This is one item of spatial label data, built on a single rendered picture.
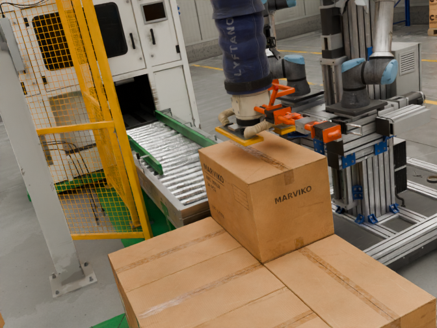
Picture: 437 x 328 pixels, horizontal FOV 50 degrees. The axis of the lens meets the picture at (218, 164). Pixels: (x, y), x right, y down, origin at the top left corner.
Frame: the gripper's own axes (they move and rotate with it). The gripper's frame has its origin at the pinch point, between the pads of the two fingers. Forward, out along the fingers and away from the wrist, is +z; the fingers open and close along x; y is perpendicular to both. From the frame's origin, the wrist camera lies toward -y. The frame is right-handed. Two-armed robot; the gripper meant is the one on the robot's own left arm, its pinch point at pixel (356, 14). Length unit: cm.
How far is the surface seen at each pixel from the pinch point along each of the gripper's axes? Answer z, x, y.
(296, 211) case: 78, -1, 41
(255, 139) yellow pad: 45, -16, 48
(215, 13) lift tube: -10, -32, 49
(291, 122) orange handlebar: 34, 8, 44
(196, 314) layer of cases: 98, 9, 101
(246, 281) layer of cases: 98, 4, 74
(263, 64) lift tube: 14.8, -22.4, 34.5
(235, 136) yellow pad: 45, -29, 51
